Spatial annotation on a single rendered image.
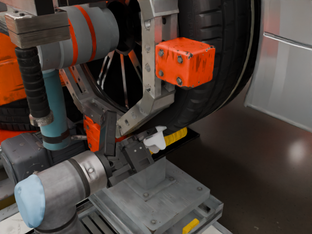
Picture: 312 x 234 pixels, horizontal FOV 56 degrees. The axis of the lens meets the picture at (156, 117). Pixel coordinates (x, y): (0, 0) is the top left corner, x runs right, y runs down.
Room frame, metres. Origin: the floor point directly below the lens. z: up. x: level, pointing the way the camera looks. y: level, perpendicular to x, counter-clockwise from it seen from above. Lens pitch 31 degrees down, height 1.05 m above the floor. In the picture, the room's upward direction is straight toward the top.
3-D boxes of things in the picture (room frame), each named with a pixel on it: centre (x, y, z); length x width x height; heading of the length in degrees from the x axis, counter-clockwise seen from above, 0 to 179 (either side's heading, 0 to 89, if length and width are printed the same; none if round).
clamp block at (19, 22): (0.51, 0.20, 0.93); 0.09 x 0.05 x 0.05; 131
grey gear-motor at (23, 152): (0.97, 0.40, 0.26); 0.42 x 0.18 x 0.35; 131
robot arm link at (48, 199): (0.42, 0.21, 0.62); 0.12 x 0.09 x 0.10; 131
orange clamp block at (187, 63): (0.54, -0.05, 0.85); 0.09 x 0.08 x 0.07; 41
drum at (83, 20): (0.72, 0.21, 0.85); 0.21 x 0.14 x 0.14; 131
